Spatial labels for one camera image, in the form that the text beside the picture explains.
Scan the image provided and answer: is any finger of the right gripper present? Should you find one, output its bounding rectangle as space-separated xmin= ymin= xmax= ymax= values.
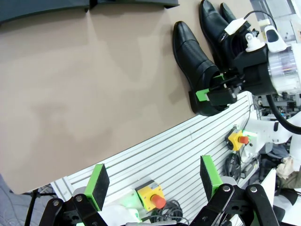
xmin=213 ymin=73 xmax=239 ymax=84
xmin=195 ymin=87 xmax=238 ymax=107

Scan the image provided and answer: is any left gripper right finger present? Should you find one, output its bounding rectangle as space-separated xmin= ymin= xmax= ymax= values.
xmin=191 ymin=155 xmax=280 ymax=226

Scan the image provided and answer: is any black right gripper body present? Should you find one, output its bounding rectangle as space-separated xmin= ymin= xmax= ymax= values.
xmin=233 ymin=45 xmax=277 ymax=97

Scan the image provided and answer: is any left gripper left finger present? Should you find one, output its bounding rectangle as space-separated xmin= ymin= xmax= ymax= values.
xmin=43 ymin=163 xmax=111 ymax=226

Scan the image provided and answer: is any black woven-texture leather shoe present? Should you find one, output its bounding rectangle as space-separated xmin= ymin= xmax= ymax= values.
xmin=173 ymin=21 xmax=237 ymax=116

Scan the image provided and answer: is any black buckle leather shoe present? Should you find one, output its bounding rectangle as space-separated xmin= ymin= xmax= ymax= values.
xmin=199 ymin=0 xmax=238 ymax=71
xmin=220 ymin=2 xmax=238 ymax=24

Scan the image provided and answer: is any black shoe stand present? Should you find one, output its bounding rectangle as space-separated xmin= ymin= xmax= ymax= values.
xmin=0 ymin=0 xmax=180 ymax=27

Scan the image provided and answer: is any yellow emergency stop box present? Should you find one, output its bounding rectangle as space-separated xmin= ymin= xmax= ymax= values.
xmin=226 ymin=130 xmax=250 ymax=152
xmin=135 ymin=179 xmax=167 ymax=210

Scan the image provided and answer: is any black tripod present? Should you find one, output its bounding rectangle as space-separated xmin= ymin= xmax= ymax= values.
xmin=23 ymin=186 xmax=58 ymax=226

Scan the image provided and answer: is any beige crumpled cloth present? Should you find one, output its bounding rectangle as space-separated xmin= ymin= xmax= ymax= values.
xmin=276 ymin=156 xmax=301 ymax=189

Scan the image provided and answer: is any coiled black cable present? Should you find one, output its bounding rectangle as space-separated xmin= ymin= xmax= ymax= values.
xmin=149 ymin=199 xmax=189 ymax=226
xmin=225 ymin=151 xmax=243 ymax=182

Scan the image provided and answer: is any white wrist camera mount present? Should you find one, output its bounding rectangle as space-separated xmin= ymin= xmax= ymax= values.
xmin=224 ymin=17 xmax=268 ymax=53

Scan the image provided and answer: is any white slotted base plate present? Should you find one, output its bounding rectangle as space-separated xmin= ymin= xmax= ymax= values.
xmin=50 ymin=90 xmax=254 ymax=226

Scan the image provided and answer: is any black right arm cable sleeve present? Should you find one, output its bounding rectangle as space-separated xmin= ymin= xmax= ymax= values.
xmin=266 ymin=93 xmax=301 ymax=135

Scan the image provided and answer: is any thin black camera cable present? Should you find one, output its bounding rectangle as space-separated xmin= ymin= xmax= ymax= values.
xmin=243 ymin=10 xmax=278 ymax=30

